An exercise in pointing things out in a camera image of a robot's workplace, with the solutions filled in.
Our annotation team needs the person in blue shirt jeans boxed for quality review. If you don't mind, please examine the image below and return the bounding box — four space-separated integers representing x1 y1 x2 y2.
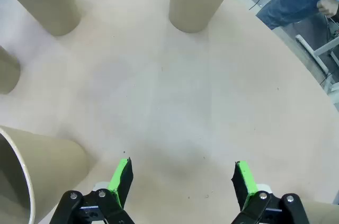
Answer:
255 0 332 30

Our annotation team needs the white metal table frame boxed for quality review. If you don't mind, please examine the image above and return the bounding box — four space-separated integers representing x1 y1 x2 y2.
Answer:
295 20 339 94

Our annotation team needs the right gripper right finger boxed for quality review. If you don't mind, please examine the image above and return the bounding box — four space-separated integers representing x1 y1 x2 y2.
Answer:
230 160 310 224

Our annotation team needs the person's left hand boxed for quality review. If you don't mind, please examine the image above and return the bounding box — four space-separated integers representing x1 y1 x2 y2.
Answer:
316 0 339 20

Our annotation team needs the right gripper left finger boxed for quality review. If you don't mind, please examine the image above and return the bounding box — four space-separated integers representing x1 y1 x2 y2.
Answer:
49 157 134 224

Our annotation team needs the brown paper cup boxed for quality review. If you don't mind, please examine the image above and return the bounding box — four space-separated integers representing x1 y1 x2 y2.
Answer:
0 126 90 224
300 199 339 224
168 0 246 34
0 46 21 95
0 0 82 37

